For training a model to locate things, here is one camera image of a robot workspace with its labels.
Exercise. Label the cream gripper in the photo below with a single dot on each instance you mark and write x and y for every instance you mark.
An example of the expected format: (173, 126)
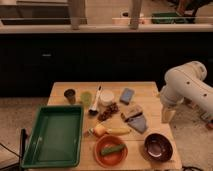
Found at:
(167, 114)

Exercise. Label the blue grey towel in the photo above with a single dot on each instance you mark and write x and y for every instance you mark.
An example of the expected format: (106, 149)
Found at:
(138, 123)

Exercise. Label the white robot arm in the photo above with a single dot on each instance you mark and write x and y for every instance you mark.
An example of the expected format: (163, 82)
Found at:
(186, 81)

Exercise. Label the green plastic tray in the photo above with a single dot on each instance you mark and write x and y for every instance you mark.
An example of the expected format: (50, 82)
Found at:
(55, 140)

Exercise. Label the dark purple bowl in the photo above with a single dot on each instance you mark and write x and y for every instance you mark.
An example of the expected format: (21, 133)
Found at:
(158, 147)

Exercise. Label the tan brown block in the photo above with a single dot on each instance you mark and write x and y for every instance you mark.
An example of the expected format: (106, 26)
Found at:
(132, 111)

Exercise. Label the blue sponge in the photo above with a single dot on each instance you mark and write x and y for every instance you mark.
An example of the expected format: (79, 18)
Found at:
(126, 96)

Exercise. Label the yellow banana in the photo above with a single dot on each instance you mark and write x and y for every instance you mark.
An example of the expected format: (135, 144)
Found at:
(118, 131)

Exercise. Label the dark grape bunch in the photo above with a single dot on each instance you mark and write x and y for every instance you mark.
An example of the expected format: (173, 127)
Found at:
(109, 111)

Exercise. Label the white round container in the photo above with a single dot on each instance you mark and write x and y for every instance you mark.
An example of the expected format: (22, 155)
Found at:
(106, 97)

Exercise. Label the green cucumber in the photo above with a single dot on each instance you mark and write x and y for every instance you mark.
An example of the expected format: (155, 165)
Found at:
(108, 150)

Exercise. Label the orange bowl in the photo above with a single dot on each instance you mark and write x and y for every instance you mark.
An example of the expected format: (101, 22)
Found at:
(113, 159)

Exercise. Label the orange yellow toy fruit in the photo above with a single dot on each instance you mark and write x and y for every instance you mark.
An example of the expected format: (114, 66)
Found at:
(99, 130)

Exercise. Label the green bin in background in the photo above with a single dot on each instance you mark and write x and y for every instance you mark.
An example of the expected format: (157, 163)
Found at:
(167, 18)

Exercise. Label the dark brown cup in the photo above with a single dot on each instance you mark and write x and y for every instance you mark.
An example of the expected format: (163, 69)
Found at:
(70, 95)

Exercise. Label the black chair frame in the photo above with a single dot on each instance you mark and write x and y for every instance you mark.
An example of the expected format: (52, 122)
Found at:
(22, 146)

